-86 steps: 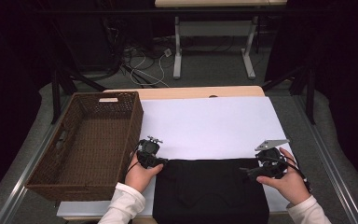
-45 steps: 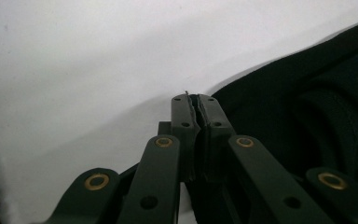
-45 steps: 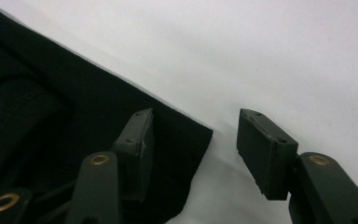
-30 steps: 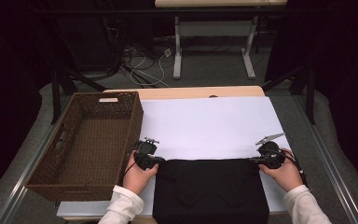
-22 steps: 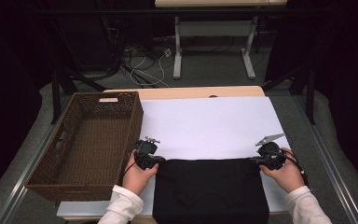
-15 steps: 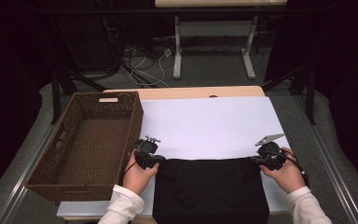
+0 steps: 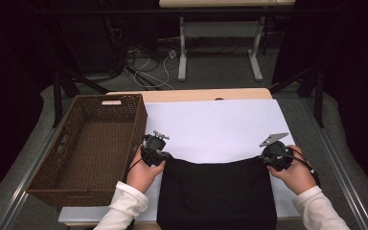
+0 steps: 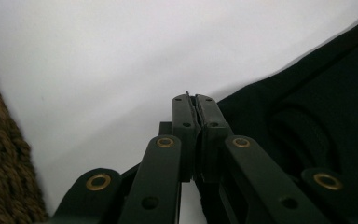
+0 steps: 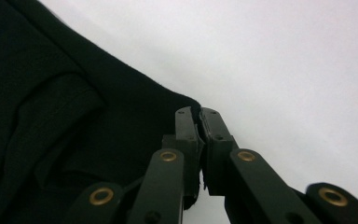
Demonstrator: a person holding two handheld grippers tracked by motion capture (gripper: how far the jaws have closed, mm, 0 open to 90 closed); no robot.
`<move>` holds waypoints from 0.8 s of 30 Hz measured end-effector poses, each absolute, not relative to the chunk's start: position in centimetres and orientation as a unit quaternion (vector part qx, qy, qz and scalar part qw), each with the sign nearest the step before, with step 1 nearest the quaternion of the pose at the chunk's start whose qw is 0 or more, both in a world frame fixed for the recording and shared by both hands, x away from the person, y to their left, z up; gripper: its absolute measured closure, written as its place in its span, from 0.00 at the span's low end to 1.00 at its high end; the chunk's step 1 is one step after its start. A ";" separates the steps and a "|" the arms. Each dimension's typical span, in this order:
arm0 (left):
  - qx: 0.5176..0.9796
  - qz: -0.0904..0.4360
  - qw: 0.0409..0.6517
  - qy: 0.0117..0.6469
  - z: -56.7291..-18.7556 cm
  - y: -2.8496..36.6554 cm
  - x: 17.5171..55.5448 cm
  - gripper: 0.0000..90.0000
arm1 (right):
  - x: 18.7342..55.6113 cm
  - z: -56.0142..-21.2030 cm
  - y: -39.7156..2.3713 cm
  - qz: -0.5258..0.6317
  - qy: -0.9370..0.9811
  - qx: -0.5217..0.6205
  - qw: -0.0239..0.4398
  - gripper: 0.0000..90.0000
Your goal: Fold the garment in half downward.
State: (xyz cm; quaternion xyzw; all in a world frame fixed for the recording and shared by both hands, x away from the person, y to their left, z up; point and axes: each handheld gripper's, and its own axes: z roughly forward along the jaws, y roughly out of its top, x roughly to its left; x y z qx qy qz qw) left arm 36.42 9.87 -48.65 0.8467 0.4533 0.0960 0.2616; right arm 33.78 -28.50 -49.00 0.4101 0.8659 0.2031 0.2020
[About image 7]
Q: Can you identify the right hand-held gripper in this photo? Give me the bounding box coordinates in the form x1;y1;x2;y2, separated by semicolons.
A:
258;132;295;172

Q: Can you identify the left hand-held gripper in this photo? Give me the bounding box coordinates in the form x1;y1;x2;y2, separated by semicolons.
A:
140;129;173;168

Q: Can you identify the brown woven basket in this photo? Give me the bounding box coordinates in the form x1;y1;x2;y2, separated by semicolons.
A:
25;93;149;208

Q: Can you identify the black garment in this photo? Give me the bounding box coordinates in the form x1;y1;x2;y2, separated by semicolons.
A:
156;155;278;230

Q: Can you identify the person's right hand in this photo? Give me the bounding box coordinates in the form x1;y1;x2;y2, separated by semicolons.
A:
266;145;317;196

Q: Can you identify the person's left hand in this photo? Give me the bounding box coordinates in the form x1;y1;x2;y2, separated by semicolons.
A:
126;147;167;195

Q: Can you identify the white table sheet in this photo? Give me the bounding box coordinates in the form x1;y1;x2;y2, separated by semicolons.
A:
57;98;301;223

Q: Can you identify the black metal stand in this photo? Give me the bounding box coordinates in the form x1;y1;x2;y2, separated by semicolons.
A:
269;63;325;128
52;70;109;128

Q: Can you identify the white-legged desk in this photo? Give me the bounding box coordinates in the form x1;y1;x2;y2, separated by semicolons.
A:
158;0;296;82

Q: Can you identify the dark curtain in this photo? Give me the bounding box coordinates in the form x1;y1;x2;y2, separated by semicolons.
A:
274;0;368;199
0;0;56;209

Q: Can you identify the black horizontal bar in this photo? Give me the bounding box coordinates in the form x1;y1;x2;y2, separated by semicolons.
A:
34;8;334;17

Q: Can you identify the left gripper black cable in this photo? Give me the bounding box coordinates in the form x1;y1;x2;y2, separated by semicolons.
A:
126;135;148;180

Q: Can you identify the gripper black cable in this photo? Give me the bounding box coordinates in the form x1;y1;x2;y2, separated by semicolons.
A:
276;147;322;189
126;135;148;180

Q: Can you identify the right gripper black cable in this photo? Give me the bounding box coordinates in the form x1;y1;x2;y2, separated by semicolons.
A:
276;147;322;189

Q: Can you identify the aluminium rail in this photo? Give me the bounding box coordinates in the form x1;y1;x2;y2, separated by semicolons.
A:
301;97;368;230
0;99;75;230

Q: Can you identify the white floor cable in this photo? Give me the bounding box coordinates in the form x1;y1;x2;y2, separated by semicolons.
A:
133;51;177;90

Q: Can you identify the bundle of black cables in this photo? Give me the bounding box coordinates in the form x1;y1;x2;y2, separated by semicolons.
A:
104;15;161;87

